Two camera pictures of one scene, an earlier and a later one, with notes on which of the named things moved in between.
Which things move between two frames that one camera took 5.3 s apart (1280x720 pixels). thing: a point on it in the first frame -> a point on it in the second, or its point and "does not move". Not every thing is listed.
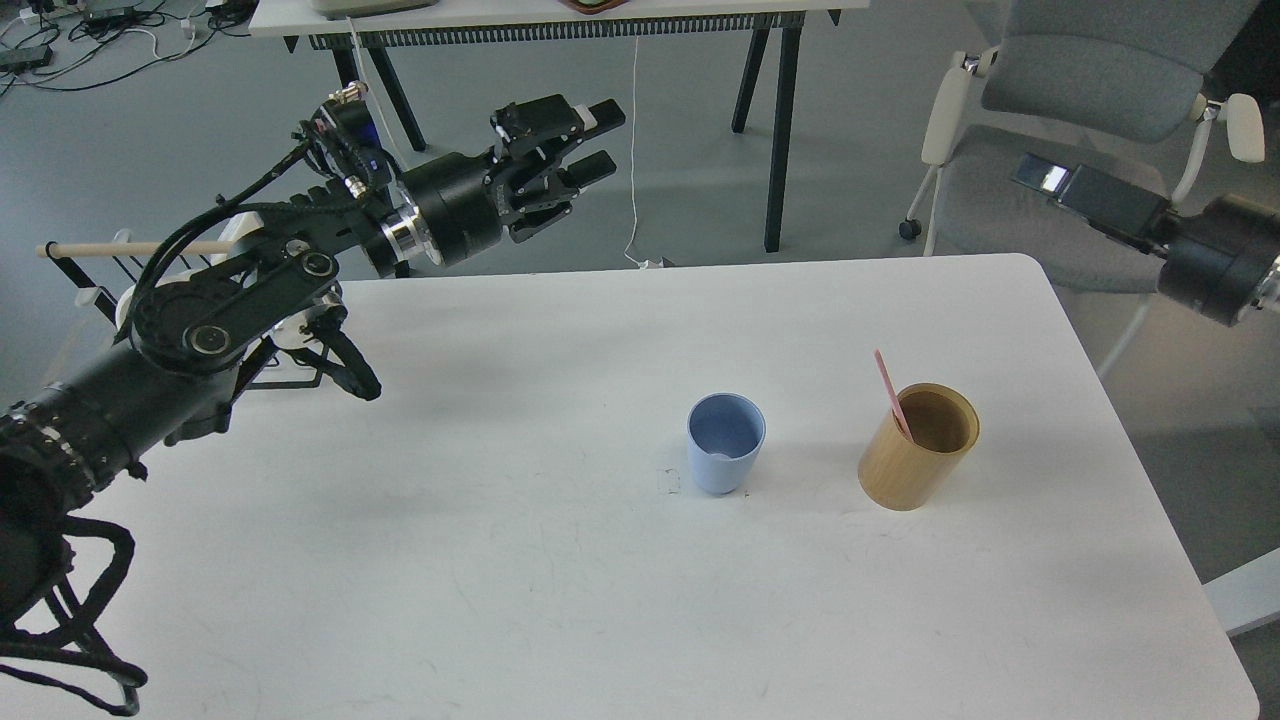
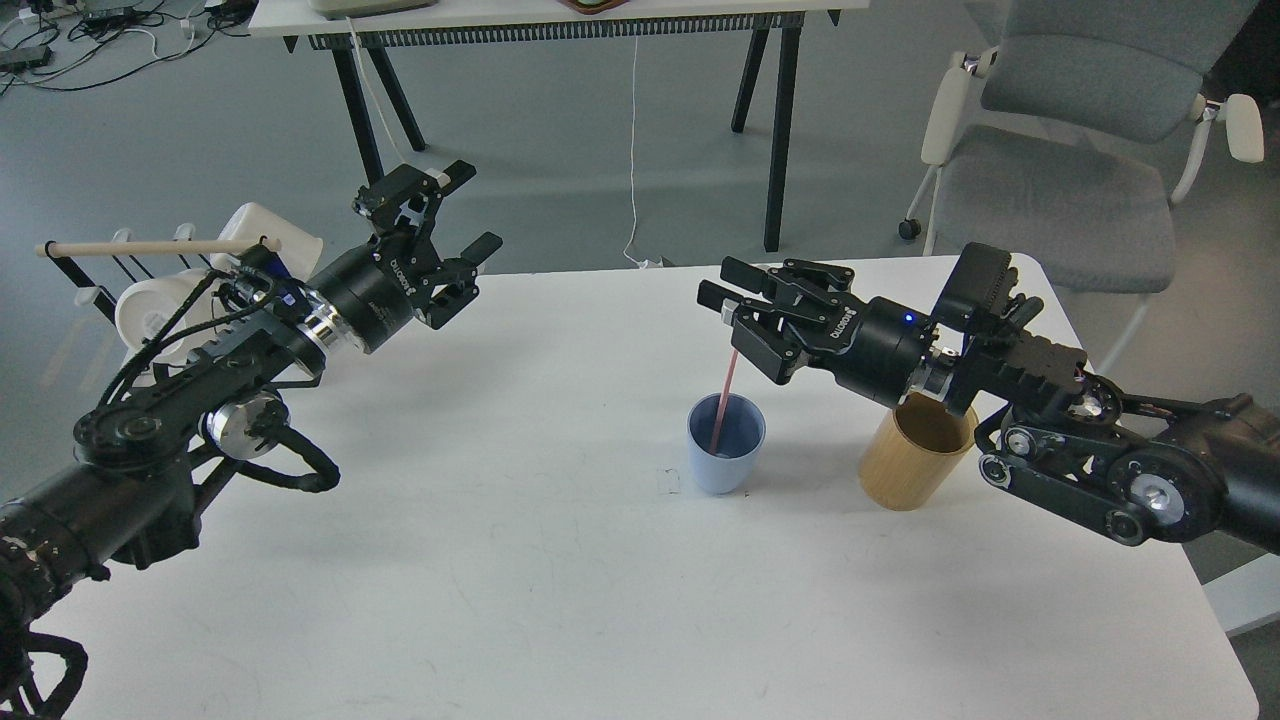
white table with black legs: x=372 y=28 does not move
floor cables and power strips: x=56 y=45 does not move
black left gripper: x=462 y=202 -> x=372 y=296
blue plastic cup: x=725 y=433 does not move
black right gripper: x=1220 y=258 -> x=874 y=346
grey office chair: x=1113 y=84 does not move
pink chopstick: x=895 y=397 -> x=724 y=400
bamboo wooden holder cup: x=898 y=474 does not move
